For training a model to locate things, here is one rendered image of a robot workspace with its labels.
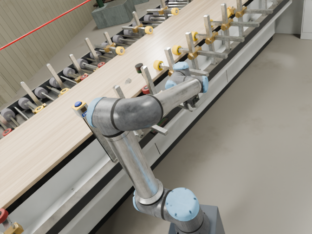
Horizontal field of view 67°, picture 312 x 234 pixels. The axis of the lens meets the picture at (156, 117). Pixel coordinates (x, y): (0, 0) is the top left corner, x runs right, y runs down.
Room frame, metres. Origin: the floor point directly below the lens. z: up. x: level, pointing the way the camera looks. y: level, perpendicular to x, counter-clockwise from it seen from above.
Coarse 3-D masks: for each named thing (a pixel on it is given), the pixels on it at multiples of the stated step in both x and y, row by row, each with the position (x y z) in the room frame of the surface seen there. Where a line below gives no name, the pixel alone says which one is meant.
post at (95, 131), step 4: (84, 120) 1.17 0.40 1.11; (88, 124) 1.18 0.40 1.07; (92, 128) 1.17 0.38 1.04; (96, 128) 1.18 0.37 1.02; (92, 132) 1.17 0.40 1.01; (96, 132) 1.17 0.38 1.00; (100, 132) 1.18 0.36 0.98; (96, 136) 1.18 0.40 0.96; (100, 136) 1.17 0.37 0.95; (100, 140) 1.17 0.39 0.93; (104, 140) 1.18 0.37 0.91; (104, 144) 1.17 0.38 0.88; (108, 144) 1.18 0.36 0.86; (104, 148) 1.18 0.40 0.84; (108, 148) 1.17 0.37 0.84; (108, 152) 1.16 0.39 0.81; (112, 152) 1.18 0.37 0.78; (112, 156) 1.17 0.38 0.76; (112, 160) 1.17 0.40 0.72; (116, 160) 1.17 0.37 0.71
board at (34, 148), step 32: (224, 0) 2.70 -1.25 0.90; (160, 32) 2.55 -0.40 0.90; (128, 64) 2.12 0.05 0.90; (64, 96) 2.01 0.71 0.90; (96, 96) 1.77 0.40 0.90; (128, 96) 1.58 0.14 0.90; (32, 128) 1.69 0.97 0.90; (64, 128) 1.51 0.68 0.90; (0, 160) 1.44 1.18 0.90; (32, 160) 1.29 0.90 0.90; (0, 192) 1.11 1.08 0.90
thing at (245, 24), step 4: (212, 24) 2.13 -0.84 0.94; (216, 24) 2.09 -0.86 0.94; (220, 24) 2.06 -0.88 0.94; (232, 24) 1.95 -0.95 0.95; (236, 24) 1.92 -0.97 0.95; (240, 24) 1.88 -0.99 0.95; (244, 24) 1.85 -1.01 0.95; (248, 24) 1.82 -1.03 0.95; (252, 24) 1.79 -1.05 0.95; (256, 24) 1.76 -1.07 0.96
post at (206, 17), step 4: (204, 16) 1.85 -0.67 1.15; (208, 16) 1.84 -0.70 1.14; (204, 20) 1.85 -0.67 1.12; (208, 20) 1.83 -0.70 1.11; (208, 24) 1.83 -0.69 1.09; (208, 28) 1.83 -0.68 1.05; (208, 32) 1.83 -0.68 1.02; (208, 36) 1.84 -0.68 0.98; (212, 44) 1.83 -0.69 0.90; (212, 48) 1.83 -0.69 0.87; (212, 60) 1.84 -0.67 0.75
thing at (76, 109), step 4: (80, 100) 1.22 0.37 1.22; (80, 104) 1.18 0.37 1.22; (84, 104) 1.17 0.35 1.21; (72, 108) 1.19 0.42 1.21; (76, 108) 1.16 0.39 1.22; (80, 108) 1.15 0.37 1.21; (76, 112) 1.17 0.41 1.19; (80, 112) 1.15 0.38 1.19; (80, 116) 1.14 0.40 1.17; (84, 116) 1.15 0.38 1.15
